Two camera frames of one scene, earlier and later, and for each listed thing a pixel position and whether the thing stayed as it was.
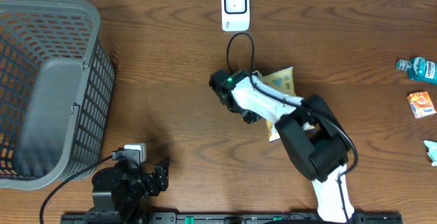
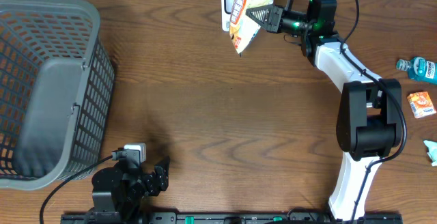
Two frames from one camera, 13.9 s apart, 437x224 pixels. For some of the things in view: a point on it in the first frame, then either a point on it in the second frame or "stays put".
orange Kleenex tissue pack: [421, 104] stays put
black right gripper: [250, 119] -> [272, 19]
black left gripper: [160, 175] stays put
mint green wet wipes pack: [431, 148] stays put
